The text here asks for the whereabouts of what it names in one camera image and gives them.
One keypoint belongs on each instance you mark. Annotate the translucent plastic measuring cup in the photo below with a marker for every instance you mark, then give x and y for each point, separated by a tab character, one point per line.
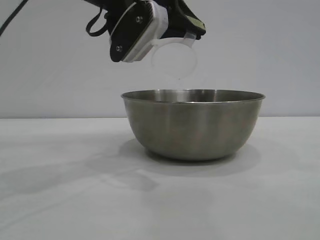
175	60

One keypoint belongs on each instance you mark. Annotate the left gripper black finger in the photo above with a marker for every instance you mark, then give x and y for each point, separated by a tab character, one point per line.
193	23

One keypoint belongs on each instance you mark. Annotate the black white wrist camera mount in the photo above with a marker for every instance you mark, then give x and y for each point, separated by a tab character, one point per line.
132	35

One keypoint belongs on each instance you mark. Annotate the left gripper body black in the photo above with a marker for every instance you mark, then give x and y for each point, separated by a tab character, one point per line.
173	10

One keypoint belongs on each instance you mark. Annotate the stainless steel mixing bowl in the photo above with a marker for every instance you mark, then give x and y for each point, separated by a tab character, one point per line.
193	127

